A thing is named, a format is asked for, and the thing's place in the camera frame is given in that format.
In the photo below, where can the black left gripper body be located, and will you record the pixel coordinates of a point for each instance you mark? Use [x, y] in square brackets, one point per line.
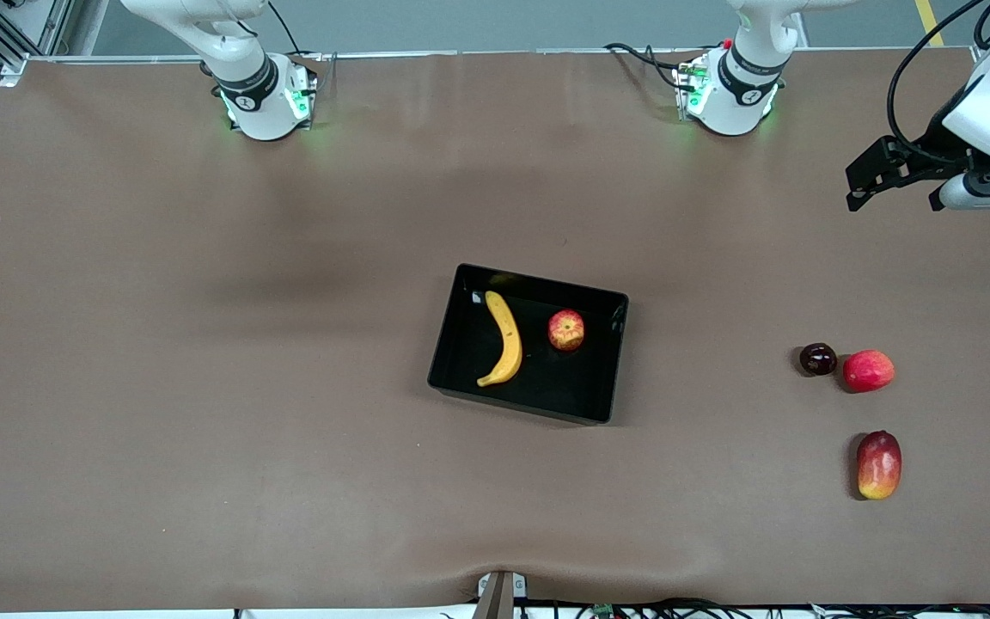
[930, 146]

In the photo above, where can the red yellow apple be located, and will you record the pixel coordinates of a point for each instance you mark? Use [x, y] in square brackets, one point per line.
[565, 331]

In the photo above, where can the black plastic box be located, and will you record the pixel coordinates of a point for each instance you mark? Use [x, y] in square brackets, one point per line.
[564, 378]

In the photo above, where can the yellow banana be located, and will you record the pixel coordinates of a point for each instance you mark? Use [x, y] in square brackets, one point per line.
[508, 335]

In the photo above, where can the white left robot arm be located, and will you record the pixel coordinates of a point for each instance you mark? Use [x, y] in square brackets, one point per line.
[736, 103]

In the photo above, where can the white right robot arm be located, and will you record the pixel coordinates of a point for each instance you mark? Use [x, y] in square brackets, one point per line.
[263, 112]

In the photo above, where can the dark red plum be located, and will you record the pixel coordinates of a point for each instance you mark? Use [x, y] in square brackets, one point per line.
[818, 359]

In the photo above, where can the red peach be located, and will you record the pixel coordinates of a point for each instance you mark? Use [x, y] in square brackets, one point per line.
[869, 371]

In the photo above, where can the red yellow mango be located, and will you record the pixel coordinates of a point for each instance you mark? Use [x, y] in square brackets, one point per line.
[879, 464]

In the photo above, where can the brown table cover mat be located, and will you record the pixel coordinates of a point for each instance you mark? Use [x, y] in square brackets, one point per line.
[203, 430]

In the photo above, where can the grey camera stand bracket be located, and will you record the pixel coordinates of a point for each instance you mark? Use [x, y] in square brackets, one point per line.
[499, 593]

